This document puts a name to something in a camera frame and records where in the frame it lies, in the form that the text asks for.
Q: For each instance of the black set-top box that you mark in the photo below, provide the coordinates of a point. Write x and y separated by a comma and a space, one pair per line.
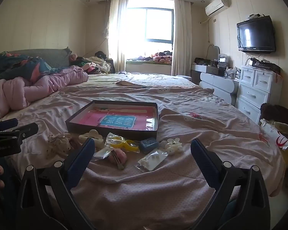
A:
266, 66

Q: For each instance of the small blue box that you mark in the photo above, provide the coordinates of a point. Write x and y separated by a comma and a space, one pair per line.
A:
148, 145

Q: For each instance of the brown plush toy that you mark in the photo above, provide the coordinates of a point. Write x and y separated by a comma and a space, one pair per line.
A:
276, 112

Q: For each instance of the black wall television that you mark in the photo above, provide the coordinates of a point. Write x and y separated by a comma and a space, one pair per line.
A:
255, 34

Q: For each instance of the lace bow hair clip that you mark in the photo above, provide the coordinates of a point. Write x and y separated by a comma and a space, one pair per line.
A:
60, 143

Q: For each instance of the pile of clothes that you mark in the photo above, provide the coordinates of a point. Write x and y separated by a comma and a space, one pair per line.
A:
96, 63

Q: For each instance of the white flower hair clip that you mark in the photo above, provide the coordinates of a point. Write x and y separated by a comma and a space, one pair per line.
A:
172, 146

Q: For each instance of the person's left hand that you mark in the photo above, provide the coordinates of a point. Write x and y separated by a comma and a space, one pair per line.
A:
0, 170

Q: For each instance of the pink shallow box tray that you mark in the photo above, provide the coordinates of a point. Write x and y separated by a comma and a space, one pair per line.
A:
110, 133

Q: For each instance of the beige quilted blanket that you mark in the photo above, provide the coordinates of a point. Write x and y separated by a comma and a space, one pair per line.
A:
158, 79

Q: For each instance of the window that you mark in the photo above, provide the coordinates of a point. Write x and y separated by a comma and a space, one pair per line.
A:
158, 24

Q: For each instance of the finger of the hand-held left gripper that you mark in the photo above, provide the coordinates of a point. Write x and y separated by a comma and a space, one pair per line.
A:
21, 130
7, 124

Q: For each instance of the clear plastic packet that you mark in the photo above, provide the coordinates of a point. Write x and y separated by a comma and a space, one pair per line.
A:
102, 152

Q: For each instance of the pink picture book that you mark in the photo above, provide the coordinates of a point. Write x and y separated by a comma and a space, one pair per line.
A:
91, 119

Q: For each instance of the dark floral duvet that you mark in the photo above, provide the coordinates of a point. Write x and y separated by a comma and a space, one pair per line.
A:
21, 67

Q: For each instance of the white drawer chest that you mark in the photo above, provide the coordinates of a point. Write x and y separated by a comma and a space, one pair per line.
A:
254, 88

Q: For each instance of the white dressing table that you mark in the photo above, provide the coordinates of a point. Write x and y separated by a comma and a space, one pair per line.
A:
218, 83

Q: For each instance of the pink quilt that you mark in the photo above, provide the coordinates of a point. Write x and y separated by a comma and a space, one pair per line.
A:
38, 88

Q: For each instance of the white and red bag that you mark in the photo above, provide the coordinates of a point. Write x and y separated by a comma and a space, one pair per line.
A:
276, 134

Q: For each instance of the heart-shaped mirror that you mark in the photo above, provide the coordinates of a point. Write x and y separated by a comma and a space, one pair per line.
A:
213, 50

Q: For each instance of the clear cosmetics organizer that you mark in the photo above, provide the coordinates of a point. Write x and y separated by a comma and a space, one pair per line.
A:
223, 61

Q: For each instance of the cream claw hair clip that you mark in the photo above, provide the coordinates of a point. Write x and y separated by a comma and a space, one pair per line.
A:
91, 134

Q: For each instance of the grey padded headboard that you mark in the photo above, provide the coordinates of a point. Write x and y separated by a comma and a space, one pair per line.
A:
52, 55

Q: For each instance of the white air conditioner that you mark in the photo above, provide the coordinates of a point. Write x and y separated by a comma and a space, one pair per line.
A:
217, 7

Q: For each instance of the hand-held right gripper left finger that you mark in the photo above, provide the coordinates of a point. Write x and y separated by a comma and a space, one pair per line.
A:
82, 155

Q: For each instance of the pink hair clip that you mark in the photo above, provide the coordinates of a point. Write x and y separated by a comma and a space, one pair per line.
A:
120, 157

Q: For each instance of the white curtain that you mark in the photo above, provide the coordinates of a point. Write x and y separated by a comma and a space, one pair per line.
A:
116, 36
180, 38

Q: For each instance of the red patterned blanket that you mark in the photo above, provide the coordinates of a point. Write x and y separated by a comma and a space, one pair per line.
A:
162, 58

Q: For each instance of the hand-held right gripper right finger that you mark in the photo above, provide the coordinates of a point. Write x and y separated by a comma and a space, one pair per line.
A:
204, 163

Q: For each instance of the clear earring packet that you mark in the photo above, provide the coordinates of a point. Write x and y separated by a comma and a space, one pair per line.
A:
151, 160

